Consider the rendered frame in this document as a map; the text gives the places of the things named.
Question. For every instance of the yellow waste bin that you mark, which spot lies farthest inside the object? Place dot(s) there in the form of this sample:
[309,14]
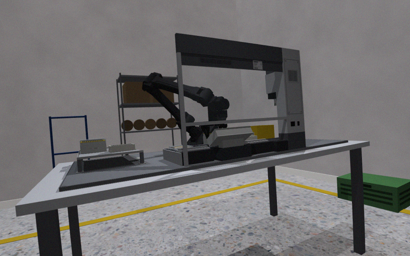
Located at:
[263,131]

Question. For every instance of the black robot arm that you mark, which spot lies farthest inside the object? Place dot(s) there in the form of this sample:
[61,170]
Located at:
[152,84]

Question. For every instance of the grey multi-trough reservoir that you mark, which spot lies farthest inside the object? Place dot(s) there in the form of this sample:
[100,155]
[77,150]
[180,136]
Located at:
[252,137]

